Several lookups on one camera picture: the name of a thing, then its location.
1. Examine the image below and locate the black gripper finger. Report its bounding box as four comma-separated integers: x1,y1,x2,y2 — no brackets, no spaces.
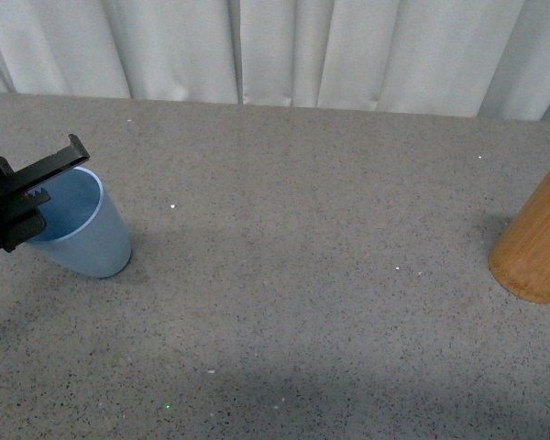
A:
12,134,90,192
16,188,51,215

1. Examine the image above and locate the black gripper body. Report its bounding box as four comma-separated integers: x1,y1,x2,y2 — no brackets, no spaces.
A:
0,156,46,252

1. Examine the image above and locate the blue plastic cup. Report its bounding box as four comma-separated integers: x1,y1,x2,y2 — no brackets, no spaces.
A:
27,167,132,278

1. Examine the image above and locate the bamboo chopstick holder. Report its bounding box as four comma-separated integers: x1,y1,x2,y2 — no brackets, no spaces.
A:
488,171,550,303

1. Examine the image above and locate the white curtain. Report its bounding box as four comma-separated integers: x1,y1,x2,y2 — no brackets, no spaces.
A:
0,1,550,121

